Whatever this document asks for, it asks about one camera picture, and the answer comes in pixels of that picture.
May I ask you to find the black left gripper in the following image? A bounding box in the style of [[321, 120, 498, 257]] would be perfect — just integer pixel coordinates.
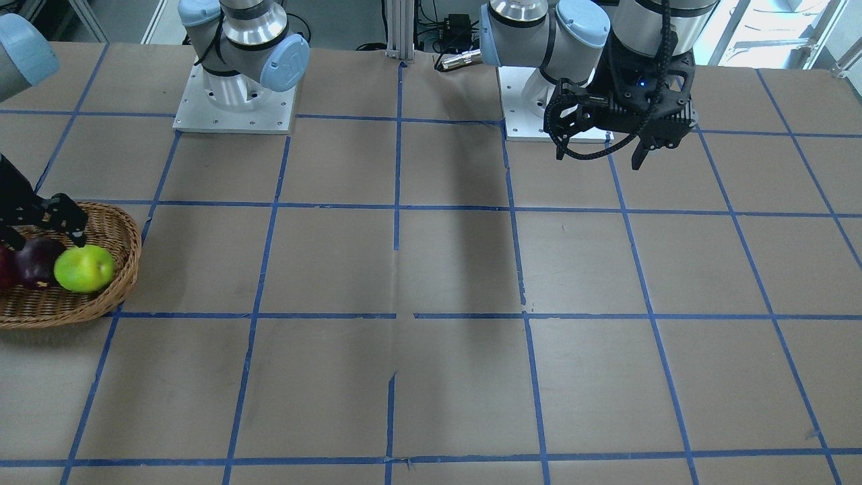
[[588, 40, 698, 170]]

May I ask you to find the red striped apple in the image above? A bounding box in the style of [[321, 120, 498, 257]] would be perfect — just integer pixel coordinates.
[[0, 245, 20, 291]]

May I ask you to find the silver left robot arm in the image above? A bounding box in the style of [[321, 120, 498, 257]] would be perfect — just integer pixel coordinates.
[[479, 1, 717, 170]]

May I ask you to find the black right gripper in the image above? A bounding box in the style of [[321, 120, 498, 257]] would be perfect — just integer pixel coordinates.
[[0, 156, 89, 251]]

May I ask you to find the green apple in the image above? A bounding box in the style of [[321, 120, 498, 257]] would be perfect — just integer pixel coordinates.
[[53, 245, 116, 294]]

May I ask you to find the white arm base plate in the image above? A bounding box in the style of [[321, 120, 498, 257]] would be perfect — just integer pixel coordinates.
[[497, 67, 614, 143], [173, 64, 298, 135]]

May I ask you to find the woven wicker basket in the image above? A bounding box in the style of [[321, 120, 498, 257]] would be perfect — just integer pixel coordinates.
[[1, 201, 142, 329]]

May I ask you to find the aluminium frame post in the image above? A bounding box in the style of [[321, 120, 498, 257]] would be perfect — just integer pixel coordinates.
[[384, 1, 416, 65]]

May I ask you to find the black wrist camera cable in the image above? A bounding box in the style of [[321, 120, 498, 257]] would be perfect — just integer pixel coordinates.
[[543, 0, 674, 161]]

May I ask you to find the dark purple apple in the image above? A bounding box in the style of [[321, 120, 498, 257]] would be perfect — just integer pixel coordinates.
[[13, 236, 67, 290]]

